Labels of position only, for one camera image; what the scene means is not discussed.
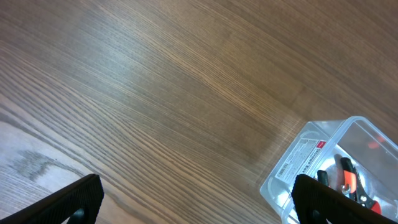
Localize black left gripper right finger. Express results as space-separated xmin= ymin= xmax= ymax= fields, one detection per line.
xmin=292 ymin=174 xmax=395 ymax=224

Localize orange black needle-nose pliers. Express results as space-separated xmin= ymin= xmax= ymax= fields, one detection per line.
xmin=317 ymin=157 xmax=358 ymax=201

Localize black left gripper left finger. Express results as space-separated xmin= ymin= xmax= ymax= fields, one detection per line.
xmin=1 ymin=174 xmax=104 ymax=224

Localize clear plastic container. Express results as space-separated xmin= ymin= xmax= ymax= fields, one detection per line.
xmin=260 ymin=116 xmax=397 ymax=223

